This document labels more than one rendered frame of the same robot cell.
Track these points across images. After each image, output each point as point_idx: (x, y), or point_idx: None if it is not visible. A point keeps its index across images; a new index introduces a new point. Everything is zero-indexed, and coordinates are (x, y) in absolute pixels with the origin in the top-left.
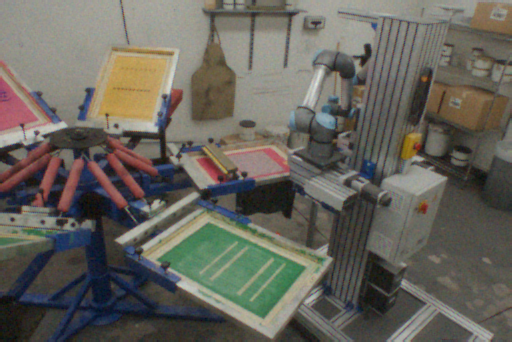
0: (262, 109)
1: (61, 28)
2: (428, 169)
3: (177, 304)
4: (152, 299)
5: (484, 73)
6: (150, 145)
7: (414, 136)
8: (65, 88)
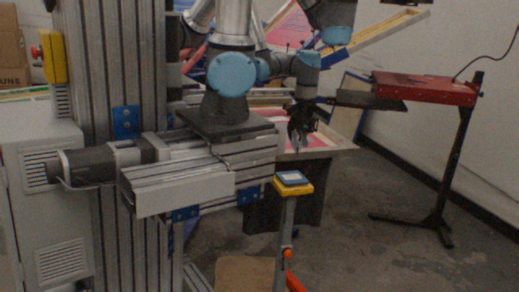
0: None
1: (461, 7)
2: (58, 150)
3: (206, 226)
4: (216, 213)
5: None
6: (491, 189)
7: (40, 29)
8: (439, 75)
